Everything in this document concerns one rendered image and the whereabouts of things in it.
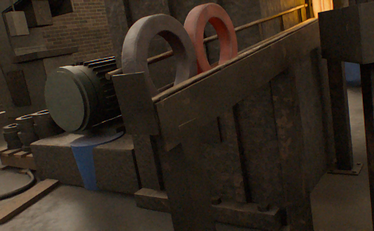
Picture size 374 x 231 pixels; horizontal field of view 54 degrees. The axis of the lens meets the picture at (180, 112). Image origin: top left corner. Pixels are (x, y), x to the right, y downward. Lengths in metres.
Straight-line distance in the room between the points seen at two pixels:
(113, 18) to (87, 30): 6.94
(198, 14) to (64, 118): 1.50
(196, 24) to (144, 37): 0.17
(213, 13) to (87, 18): 7.86
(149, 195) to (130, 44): 1.13
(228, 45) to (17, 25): 4.46
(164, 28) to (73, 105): 1.44
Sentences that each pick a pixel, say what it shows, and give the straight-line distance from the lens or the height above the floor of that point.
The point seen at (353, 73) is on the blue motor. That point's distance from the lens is 3.72.
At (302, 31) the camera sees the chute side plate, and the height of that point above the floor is 0.67.
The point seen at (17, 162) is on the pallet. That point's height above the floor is 0.06.
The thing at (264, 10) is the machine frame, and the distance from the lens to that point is 1.26.
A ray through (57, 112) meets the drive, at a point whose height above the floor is 0.43.
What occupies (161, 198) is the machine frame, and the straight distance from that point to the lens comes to 1.62.
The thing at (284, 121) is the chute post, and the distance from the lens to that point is 1.15.
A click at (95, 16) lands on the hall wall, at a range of 8.79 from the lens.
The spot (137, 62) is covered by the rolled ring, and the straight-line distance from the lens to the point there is 0.61.
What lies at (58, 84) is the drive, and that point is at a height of 0.59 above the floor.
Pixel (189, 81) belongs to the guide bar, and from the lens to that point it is 0.68.
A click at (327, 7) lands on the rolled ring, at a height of 0.74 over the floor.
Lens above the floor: 0.71
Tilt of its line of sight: 11 degrees down
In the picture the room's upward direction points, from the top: 10 degrees counter-clockwise
